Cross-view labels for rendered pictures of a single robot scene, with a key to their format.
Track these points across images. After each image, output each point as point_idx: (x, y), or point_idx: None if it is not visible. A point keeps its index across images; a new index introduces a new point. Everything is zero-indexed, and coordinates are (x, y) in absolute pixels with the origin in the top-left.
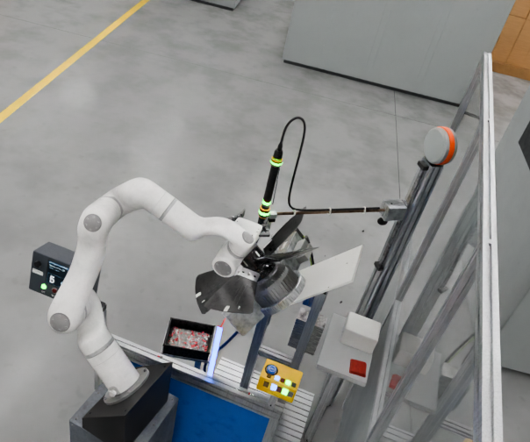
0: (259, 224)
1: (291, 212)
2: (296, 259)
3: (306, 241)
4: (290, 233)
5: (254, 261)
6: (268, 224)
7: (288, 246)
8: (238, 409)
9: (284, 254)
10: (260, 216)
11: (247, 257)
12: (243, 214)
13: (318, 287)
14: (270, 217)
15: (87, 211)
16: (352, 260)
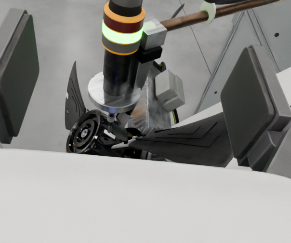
0: (112, 76)
1: (203, 14)
2: (163, 106)
3: (171, 73)
4: (151, 67)
5: (108, 152)
6: (139, 72)
7: (146, 89)
8: None
9: (213, 152)
10: (112, 48)
11: (90, 149)
12: (26, 70)
13: (249, 168)
14: (147, 46)
15: None
16: None
